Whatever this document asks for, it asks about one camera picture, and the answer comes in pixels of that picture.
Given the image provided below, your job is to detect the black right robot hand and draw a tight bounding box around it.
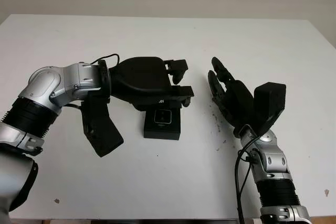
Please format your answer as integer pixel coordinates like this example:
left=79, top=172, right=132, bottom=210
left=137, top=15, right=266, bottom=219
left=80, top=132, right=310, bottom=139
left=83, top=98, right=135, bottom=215
left=207, top=56, right=264, bottom=138

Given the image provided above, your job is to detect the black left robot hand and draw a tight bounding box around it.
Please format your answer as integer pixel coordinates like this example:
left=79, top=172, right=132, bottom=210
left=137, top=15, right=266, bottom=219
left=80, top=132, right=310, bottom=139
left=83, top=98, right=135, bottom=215
left=109, top=56, right=195, bottom=107

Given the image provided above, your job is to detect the black RealSense box lid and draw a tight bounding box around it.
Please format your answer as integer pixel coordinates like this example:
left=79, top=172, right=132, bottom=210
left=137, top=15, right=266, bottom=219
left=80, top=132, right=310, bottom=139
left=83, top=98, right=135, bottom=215
left=133, top=95, right=184, bottom=113

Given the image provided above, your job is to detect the small silver RealSense camera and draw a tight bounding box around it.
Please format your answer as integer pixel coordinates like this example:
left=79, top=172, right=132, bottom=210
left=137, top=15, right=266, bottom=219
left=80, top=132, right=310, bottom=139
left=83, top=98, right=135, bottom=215
left=154, top=109, right=173, bottom=125

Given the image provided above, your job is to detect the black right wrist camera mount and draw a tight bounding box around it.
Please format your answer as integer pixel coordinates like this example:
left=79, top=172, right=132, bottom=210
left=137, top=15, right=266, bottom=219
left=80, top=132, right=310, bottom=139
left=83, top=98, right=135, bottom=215
left=253, top=82, right=287, bottom=141

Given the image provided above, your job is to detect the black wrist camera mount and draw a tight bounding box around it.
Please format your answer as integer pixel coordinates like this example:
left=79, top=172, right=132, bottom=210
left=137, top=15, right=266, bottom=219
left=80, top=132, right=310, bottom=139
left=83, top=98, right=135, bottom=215
left=81, top=92, right=124, bottom=158
left=253, top=82, right=287, bottom=141

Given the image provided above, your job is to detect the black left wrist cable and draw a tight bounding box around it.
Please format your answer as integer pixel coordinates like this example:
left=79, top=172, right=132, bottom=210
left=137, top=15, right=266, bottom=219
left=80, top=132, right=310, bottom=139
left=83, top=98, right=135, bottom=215
left=90, top=53, right=121, bottom=68

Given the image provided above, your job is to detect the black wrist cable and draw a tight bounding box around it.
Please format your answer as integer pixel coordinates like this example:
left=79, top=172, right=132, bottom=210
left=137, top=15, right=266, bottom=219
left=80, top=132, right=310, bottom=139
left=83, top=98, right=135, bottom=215
left=90, top=53, right=121, bottom=68
left=235, top=134, right=260, bottom=224

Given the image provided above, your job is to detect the black box base with camera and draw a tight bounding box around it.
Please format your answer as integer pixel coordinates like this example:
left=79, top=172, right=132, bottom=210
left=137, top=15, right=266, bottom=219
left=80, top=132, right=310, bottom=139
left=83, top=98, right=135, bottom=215
left=143, top=108, right=182, bottom=142

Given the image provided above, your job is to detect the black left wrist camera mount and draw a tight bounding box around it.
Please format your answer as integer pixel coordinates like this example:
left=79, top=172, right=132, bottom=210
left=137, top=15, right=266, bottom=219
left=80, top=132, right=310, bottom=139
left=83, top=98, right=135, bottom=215
left=81, top=92, right=124, bottom=158

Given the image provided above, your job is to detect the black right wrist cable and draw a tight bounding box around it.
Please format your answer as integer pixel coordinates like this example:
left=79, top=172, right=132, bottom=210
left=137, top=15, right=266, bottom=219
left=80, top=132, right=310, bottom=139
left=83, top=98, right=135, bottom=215
left=235, top=134, right=260, bottom=224

